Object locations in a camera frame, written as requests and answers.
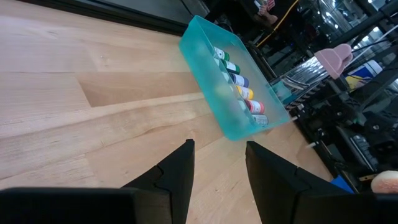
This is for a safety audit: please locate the yellow glazed toy donut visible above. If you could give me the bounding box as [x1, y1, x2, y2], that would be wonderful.
[370, 170, 398, 194]

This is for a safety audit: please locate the red paint bottle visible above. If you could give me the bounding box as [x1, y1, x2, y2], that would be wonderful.
[244, 99, 266, 115]

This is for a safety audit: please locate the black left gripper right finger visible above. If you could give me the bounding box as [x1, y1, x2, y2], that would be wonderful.
[245, 141, 352, 224]

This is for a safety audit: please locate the small blue perforated basket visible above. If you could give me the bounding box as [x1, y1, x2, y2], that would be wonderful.
[330, 174, 355, 194]

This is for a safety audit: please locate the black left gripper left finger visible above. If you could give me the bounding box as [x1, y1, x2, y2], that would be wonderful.
[121, 139, 196, 224]

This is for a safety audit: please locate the yellow power cable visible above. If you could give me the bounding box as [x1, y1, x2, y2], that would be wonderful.
[256, 0, 300, 48]

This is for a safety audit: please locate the teal translucent plastic bin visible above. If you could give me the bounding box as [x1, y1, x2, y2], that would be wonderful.
[178, 14, 292, 142]

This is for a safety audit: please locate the dark green paint bottle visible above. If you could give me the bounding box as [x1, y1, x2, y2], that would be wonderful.
[222, 59, 241, 75]

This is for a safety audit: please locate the black laptop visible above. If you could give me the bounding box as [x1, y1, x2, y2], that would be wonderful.
[349, 133, 380, 172]

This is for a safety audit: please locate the white blue yellow canister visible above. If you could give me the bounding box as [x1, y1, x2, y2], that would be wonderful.
[344, 59, 384, 91]

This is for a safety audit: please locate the person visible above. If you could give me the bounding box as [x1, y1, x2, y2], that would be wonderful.
[217, 0, 299, 34]

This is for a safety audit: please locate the yellow paint bottle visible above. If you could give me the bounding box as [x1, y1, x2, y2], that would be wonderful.
[236, 85, 254, 100]

